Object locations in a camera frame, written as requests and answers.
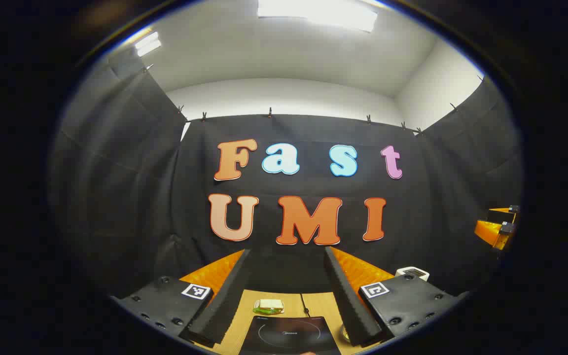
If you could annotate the sandwich with lettuce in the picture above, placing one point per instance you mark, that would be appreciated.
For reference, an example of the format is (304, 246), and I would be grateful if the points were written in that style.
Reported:
(269, 305)

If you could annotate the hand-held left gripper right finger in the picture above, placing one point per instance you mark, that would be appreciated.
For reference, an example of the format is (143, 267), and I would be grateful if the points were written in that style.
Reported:
(350, 305)

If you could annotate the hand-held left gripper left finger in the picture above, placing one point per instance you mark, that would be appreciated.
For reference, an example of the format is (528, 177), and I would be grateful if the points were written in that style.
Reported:
(225, 305)

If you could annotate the ceiling light panel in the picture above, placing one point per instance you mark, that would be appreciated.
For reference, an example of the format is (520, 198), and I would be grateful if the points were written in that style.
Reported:
(148, 44)
(313, 12)

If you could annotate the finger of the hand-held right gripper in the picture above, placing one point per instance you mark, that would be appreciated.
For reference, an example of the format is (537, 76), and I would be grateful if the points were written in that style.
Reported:
(490, 232)
(503, 212)

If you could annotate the white toaster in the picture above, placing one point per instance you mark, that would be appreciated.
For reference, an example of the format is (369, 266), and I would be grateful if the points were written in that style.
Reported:
(402, 271)

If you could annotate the black induction cooktop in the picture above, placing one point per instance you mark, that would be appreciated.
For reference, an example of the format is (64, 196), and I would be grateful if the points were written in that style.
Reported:
(289, 335)

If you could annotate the row of cloth clips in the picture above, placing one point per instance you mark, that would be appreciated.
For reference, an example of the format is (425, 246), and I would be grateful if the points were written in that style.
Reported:
(269, 113)

